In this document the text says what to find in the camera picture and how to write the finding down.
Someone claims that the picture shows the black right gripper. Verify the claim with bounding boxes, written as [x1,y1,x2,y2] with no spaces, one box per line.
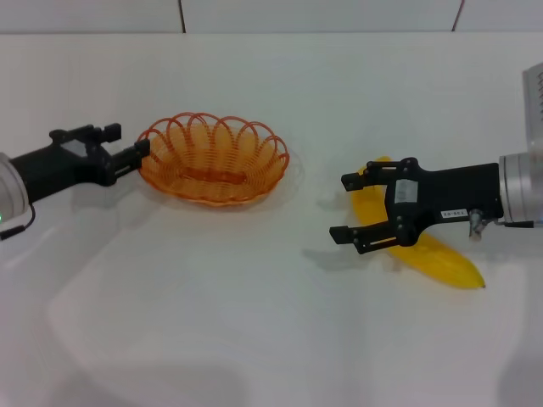
[329,157,504,255]

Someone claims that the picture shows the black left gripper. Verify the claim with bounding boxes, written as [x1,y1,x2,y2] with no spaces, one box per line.
[8,122,152,204]

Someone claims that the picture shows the orange woven plastic basket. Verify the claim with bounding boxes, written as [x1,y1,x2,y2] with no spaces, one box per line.
[136,112,292,209]

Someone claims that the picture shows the yellow banana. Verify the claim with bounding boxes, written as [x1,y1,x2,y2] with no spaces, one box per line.
[354,155,487,291]

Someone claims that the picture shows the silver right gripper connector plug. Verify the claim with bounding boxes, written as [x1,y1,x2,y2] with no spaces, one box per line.
[468,209,485,241]

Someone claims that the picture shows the dark left gripper cable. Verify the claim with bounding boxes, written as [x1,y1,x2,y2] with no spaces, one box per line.
[0,204,37,241]

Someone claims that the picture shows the dark gripper cable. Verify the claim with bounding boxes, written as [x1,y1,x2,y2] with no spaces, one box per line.
[0,204,37,241]
[483,218,536,230]

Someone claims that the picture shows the dark right gripper cable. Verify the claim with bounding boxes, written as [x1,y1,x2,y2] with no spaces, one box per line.
[483,218,536,230]

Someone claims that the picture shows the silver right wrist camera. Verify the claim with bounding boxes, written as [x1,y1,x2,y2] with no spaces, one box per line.
[521,61,543,156]

